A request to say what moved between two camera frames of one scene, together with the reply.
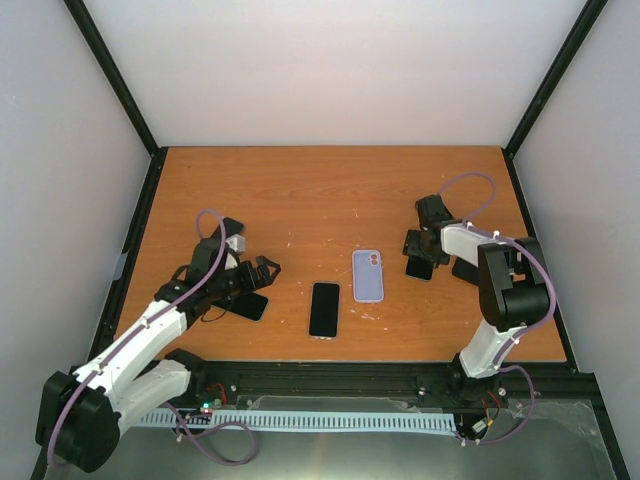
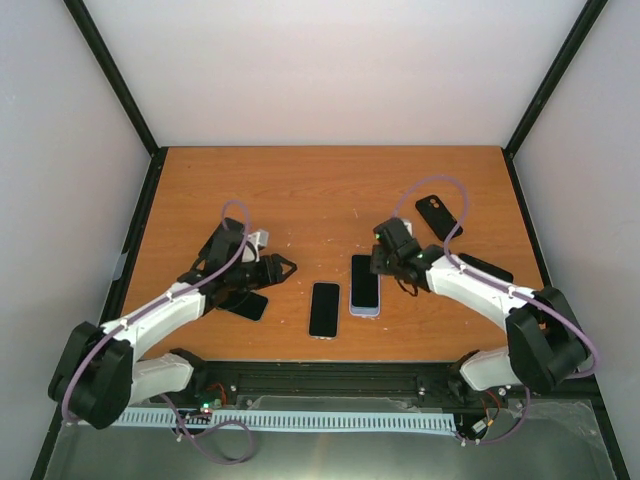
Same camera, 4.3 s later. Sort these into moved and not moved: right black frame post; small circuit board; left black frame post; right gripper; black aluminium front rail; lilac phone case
Moved: right gripper; lilac phone case
Not moved: black aluminium front rail; left black frame post; small circuit board; right black frame post
